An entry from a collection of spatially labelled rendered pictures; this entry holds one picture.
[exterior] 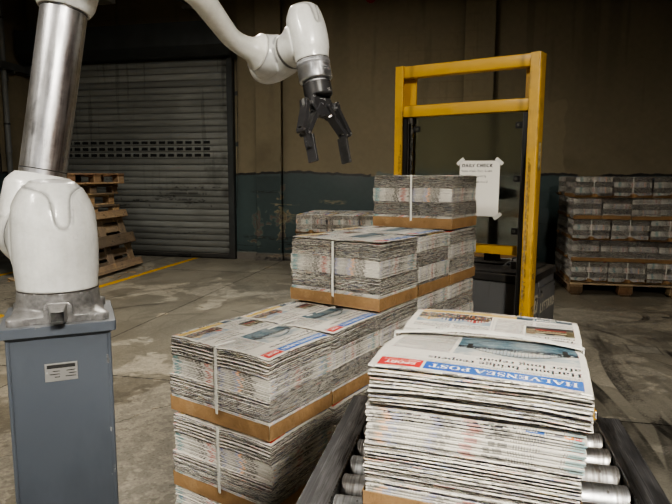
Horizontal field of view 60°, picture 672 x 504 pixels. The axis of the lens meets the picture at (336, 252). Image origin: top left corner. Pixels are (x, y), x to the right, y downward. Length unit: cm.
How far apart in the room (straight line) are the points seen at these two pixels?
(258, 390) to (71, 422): 48
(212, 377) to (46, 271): 61
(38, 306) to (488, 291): 237
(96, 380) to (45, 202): 36
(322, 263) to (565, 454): 138
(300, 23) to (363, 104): 703
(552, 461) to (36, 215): 98
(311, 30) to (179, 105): 795
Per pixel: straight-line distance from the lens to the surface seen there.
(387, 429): 84
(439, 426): 82
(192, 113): 939
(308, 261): 209
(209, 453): 177
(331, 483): 100
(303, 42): 159
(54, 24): 151
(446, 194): 246
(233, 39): 164
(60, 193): 126
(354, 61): 873
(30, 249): 125
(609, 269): 697
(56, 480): 136
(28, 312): 127
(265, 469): 164
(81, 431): 132
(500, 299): 315
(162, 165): 960
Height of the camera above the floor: 129
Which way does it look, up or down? 7 degrees down
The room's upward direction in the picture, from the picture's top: straight up
